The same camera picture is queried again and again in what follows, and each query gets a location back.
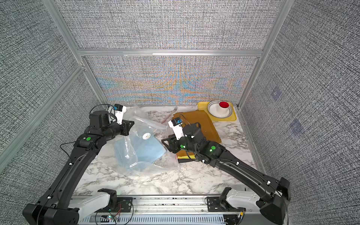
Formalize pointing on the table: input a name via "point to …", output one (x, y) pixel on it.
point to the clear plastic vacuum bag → (168, 161)
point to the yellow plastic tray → (203, 106)
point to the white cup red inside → (222, 107)
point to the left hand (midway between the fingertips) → (135, 120)
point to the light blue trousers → (142, 146)
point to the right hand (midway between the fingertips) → (165, 136)
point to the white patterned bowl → (212, 108)
